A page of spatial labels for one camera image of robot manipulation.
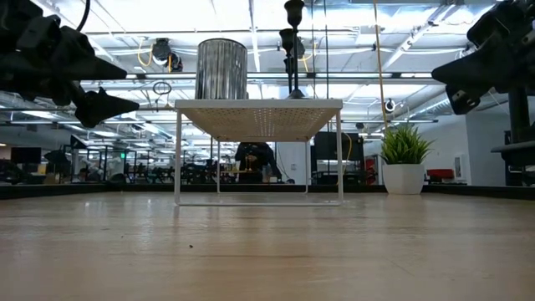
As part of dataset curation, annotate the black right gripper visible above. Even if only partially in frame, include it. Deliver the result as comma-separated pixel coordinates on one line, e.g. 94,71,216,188
431,0,535,115

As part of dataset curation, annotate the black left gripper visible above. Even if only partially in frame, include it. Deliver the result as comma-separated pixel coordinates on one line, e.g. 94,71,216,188
0,0,140,129

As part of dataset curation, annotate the silver cylindrical candle holder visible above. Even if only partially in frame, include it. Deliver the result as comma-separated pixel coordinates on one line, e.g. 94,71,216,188
194,38,249,100

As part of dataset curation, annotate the red background box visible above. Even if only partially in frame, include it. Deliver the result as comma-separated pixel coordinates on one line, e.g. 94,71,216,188
425,168,456,181

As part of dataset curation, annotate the black background monitor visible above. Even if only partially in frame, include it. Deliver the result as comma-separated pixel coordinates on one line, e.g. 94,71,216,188
10,145,43,165

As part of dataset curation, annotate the green plant in white pot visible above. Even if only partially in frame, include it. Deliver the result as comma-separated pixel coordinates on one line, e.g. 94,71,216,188
379,124,436,196

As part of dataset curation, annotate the black background cabinet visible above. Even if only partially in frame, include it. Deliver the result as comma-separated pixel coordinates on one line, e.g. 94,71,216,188
313,131,365,185

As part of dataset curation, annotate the white perforated metal shelf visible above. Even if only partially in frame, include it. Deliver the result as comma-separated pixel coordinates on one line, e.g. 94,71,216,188
173,99,344,207

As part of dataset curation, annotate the person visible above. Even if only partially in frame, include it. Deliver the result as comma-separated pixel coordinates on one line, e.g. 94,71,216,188
233,141,283,184

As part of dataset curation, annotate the black hanging cable loop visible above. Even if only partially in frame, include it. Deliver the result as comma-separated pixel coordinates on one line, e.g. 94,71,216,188
151,80,173,96

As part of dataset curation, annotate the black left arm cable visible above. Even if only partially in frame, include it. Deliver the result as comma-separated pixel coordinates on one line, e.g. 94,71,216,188
76,0,92,33

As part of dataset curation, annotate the white wall panel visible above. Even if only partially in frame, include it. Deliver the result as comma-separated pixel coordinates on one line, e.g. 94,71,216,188
454,153,468,181

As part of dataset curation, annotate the black aluminium table frame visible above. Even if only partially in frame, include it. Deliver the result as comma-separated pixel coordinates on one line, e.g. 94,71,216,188
0,182,535,201

